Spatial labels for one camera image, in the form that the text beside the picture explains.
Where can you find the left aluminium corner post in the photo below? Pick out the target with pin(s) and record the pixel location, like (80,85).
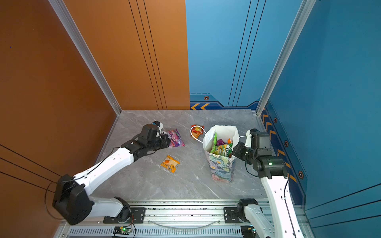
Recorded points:
(75,35)

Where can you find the green circuit board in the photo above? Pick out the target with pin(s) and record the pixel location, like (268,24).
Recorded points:
(122,231)
(248,232)

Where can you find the small orange yellow snack pack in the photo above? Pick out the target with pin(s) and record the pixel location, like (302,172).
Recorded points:
(170,164)

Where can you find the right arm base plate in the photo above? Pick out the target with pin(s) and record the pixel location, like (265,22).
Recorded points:
(231,215)

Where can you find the right green circuit board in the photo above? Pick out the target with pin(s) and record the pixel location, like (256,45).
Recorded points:
(248,232)

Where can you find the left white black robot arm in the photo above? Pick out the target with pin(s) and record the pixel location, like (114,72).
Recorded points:
(73,195)

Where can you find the right aluminium corner post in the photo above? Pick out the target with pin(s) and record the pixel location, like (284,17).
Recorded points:
(292,37)

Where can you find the small red snack pack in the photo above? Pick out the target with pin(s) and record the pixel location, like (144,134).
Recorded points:
(196,131)

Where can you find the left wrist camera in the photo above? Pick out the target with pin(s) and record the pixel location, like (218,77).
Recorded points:
(159,125)

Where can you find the green Lays chips bag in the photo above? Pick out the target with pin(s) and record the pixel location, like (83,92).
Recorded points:
(214,144)

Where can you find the left green circuit board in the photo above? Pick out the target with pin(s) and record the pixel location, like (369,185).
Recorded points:
(122,231)

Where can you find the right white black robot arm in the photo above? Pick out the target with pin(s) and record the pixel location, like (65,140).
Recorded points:
(274,177)

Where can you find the colourful white paper bag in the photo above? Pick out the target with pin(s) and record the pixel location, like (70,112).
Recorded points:
(222,168)

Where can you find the green yellow Fox's candy bag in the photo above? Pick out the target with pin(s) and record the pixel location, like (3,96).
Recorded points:
(224,150)

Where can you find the aluminium rail frame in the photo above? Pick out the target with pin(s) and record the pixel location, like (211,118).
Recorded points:
(169,219)

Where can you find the purple grape candy bag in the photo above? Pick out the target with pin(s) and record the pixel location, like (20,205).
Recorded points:
(220,142)

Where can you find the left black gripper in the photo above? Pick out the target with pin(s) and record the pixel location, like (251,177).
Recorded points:
(166,143)

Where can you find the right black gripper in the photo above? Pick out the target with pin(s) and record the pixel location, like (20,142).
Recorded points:
(237,149)

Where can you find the aluminium corner post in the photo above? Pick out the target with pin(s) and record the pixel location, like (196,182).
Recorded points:
(75,35)
(292,37)

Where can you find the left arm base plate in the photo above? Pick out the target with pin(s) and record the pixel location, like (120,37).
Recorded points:
(137,216)

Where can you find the purple small snack bag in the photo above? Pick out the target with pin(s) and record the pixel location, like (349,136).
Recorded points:
(175,138)

